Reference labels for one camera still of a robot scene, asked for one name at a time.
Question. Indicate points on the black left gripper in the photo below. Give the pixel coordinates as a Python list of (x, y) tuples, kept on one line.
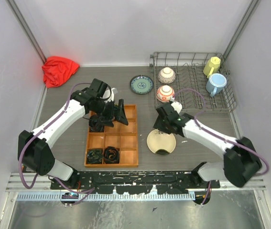
[(119, 114)]

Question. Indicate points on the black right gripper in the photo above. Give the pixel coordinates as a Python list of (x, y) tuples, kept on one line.
[(157, 125)]

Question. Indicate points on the cream plate with flower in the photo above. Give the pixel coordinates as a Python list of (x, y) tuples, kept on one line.
[(161, 143)]

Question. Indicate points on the red orange patterned bowl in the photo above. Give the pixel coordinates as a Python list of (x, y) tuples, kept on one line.
[(165, 93)]

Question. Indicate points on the blue green patterned plate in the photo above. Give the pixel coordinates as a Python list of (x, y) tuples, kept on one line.
[(141, 84)]

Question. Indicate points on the white purple patterned bowl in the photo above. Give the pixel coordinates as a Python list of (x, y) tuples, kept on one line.
[(166, 75)]

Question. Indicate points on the light blue ceramic mug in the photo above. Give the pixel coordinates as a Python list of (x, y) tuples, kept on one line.
[(215, 84)]

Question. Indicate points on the yellow green ceramic mug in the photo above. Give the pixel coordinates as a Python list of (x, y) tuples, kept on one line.
[(212, 66)]

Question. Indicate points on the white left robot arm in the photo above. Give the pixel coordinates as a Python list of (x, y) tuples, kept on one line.
[(35, 147)]

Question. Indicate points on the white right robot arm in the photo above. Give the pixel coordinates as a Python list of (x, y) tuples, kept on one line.
[(240, 162)]

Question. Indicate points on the orange wooden compartment tray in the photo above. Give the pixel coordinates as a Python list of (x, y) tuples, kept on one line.
[(122, 137)]

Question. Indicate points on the dark brown rolled tie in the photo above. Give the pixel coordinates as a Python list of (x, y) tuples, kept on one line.
[(95, 124)]

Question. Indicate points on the black orange rolled tie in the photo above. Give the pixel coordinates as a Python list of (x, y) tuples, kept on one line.
[(111, 155)]

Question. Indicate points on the red crumpled cloth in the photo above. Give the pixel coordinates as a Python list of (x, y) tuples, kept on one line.
[(58, 70)]

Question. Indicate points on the grey wire dish rack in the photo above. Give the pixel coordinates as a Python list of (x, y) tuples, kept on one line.
[(190, 82)]

